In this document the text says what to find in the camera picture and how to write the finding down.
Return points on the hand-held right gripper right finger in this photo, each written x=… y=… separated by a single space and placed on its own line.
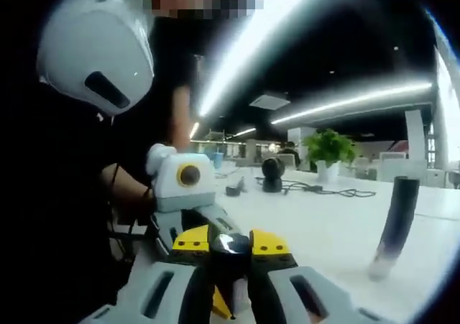
x=323 y=299

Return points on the ceiling air vent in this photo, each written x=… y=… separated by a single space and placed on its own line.
x=269 y=101

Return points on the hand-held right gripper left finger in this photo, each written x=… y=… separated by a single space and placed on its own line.
x=143 y=295

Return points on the short ceiling light strip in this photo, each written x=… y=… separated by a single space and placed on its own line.
x=246 y=132
x=194 y=130

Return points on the green potted plant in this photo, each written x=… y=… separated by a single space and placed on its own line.
x=328 y=146

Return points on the small dark cosmetic bottle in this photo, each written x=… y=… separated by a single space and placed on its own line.
x=238 y=290

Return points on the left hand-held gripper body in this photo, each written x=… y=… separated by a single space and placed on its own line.
x=179 y=191

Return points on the dark wristband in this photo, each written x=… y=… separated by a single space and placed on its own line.
x=147 y=193

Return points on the tall dark bottle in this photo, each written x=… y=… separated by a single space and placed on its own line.
x=399 y=212

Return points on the white table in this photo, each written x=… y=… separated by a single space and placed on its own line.
x=323 y=238

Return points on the metal shelving rack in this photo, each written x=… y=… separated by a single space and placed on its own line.
x=215 y=134

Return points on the long ceiling light strip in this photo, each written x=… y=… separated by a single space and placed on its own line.
x=215 y=87
x=359 y=101

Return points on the person's black shirt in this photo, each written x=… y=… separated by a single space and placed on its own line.
x=54 y=194

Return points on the white chest-worn device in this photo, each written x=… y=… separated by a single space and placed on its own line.
x=93 y=44

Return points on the small white bottle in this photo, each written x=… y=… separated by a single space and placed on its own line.
x=243 y=184

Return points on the row of white office chairs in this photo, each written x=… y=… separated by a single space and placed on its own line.
x=391 y=166

